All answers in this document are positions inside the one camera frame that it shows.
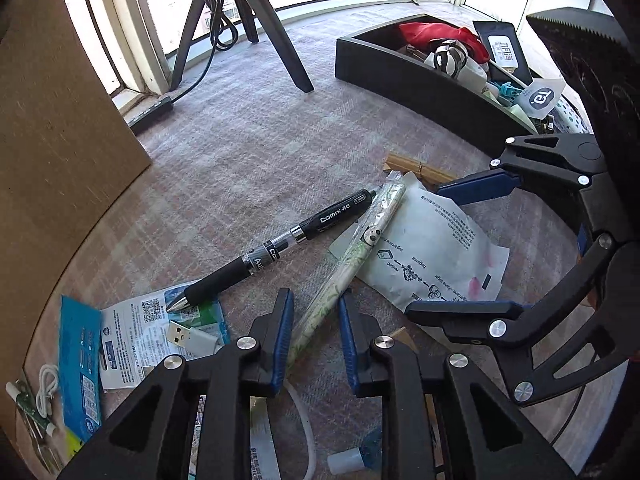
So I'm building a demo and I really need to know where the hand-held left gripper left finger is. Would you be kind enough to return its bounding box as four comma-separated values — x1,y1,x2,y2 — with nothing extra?
57,287,296,480

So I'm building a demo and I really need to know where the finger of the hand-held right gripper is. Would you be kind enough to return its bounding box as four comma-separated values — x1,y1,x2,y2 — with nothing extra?
404,232,628,407
434,133,608,207

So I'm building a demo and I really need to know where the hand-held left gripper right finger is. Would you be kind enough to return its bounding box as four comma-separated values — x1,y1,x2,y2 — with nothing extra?
337,294,586,480

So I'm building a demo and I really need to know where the white paper packet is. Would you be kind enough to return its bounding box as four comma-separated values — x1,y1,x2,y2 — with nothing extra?
357,171,511,313

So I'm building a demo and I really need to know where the white green patterned pen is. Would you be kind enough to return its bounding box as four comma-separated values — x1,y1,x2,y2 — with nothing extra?
290,170,407,366

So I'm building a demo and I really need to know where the black container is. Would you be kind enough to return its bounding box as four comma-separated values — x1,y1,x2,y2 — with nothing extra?
335,14,566,161

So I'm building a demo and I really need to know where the green lip balm white cap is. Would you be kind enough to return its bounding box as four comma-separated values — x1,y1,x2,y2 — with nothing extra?
6,380,58,436

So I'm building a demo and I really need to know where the white dotted packet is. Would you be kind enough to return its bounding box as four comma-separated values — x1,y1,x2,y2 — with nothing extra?
554,99,594,136

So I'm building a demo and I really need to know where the wooden clothespin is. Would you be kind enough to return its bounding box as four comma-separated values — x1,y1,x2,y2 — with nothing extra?
382,152,461,186
389,326,420,356

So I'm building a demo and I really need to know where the white card dark logo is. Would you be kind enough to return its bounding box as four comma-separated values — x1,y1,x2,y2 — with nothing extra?
510,77,566,121

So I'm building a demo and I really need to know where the green white wipe packet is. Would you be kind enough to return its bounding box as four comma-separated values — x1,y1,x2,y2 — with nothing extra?
165,285,231,346

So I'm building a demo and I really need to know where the white usb stick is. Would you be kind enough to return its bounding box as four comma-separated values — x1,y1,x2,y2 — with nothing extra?
167,321,223,361

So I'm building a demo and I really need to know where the pale green sachet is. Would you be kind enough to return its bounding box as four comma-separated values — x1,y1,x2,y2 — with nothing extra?
327,230,366,281

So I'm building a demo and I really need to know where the teal plastic clip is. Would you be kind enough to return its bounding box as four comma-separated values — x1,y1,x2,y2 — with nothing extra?
492,80,523,108

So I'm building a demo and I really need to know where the white printed strip packet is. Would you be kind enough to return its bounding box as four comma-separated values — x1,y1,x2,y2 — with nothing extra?
250,397,281,480

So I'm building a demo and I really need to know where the small white blue bottle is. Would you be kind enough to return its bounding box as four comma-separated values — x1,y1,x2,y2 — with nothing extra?
327,430,383,473

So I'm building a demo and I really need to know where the black gel pen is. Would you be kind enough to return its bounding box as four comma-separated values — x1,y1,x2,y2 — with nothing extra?
167,187,381,313

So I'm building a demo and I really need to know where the black packet white label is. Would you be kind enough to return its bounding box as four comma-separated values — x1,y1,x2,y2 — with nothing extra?
472,20,533,86

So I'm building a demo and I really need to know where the shiny metal clip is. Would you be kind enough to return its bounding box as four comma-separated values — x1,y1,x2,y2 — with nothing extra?
432,42,469,79

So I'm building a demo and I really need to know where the packaged white USB adapter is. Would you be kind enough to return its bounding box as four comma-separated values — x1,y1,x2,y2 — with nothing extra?
100,296,173,391

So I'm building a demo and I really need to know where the red cloth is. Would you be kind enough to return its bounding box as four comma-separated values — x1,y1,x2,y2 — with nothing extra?
398,22,491,63

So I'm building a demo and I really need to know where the blue packet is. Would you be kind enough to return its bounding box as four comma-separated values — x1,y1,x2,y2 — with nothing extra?
59,295,108,443

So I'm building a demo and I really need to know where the plaid blanket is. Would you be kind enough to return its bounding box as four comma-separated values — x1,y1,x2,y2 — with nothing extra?
15,7,626,480

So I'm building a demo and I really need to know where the black tripod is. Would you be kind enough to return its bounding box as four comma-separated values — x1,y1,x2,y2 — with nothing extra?
170,0,315,93

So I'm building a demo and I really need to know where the black power strip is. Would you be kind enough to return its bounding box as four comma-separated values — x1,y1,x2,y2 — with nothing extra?
127,96,175,136

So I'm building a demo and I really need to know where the light wood cabinet panel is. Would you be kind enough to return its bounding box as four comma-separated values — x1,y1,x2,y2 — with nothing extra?
0,0,153,441

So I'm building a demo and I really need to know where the white tube cable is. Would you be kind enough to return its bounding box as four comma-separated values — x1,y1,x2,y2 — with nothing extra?
285,382,318,480

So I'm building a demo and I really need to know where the white coiled cable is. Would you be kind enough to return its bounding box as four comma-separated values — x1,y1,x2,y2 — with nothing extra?
36,364,61,418

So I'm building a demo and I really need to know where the white window frame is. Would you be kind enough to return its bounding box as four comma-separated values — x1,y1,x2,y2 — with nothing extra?
57,0,596,98

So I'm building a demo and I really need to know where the black cable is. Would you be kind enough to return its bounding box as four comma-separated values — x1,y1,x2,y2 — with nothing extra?
170,0,241,103

